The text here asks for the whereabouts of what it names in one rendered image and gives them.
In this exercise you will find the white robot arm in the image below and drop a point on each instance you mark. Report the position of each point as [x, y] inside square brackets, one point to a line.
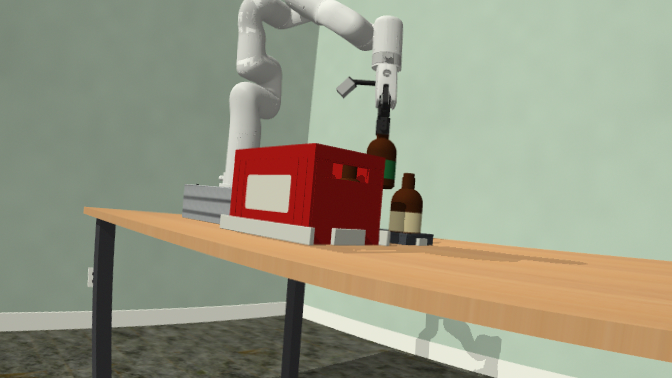
[248, 100]

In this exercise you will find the red crate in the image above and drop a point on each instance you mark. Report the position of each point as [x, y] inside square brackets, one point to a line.
[300, 185]

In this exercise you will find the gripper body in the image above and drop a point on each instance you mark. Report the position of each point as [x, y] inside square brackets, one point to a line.
[389, 70]

